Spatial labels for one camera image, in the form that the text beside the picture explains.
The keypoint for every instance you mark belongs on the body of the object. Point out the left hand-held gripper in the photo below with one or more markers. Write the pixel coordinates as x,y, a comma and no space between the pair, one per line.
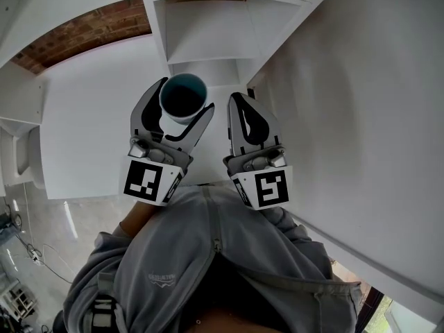
142,182

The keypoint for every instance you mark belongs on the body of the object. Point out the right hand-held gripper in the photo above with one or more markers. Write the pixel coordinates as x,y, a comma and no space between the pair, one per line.
270,189

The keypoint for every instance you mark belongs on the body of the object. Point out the pale cup with teal inside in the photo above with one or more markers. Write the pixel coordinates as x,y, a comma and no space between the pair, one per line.
182,116

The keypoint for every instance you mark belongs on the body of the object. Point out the person's left forearm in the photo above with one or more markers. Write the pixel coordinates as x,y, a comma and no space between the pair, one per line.
138,217

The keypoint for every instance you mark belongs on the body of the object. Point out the white desk with shelves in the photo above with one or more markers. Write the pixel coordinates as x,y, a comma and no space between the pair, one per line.
93,109

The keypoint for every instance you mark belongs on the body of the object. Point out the person's grey hoodie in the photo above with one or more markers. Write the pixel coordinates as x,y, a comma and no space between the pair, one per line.
173,248

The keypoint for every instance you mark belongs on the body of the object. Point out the person's black undershirt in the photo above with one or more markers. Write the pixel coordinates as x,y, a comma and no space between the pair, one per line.
239,290

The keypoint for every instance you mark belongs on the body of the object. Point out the black window frame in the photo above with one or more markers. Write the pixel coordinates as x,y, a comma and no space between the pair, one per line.
369,311

